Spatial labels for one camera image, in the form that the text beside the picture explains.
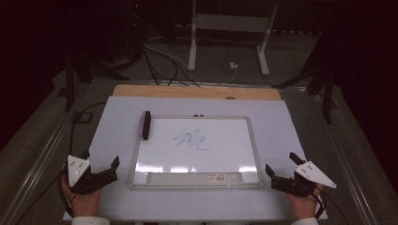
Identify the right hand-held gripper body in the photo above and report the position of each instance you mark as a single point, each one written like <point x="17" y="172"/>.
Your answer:
<point x="309" y="175"/>

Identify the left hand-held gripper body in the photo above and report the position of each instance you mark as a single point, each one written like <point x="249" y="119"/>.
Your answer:
<point x="78" y="168"/>

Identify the purple whiteboard eraser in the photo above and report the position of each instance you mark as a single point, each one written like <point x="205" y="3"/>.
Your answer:
<point x="145" y="125"/>

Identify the grey framed whiteboard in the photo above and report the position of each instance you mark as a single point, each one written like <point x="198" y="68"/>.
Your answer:
<point x="219" y="156"/>

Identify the person's right hand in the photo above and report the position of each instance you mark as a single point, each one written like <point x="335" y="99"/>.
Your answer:
<point x="305" y="206"/>

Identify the person's left hand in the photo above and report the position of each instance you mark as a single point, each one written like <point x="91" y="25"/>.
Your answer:
<point x="84" y="204"/>

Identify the black square floor plate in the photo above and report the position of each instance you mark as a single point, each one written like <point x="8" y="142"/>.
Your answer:
<point x="82" y="117"/>

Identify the black tripod stand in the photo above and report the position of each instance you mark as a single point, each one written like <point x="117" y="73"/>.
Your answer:
<point x="70" y="81"/>
<point x="327" y="93"/>

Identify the dark equipment with red light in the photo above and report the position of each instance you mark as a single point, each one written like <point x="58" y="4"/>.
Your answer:
<point x="136" y="28"/>

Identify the white metal stand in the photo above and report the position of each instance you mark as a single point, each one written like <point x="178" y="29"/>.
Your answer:
<point x="231" y="22"/>

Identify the aluminium frame rail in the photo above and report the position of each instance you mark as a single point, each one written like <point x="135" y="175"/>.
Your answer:
<point x="40" y="156"/>
<point x="347" y="162"/>

